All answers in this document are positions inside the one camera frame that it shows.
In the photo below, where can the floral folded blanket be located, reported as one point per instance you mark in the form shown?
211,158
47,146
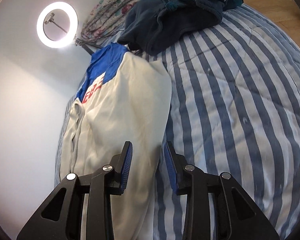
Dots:
105,17

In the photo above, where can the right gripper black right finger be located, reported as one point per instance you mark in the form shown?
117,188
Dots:
236,215

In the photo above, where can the black tripod stand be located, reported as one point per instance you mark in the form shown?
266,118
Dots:
89,47

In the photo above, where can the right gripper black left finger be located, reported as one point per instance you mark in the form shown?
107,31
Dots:
81,202

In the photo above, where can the beige and blue jacket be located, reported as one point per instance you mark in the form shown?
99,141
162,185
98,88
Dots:
123,97

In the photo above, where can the dark navy garment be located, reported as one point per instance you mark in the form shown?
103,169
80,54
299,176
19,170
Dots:
154,25

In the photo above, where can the ring light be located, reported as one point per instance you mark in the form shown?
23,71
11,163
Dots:
57,25

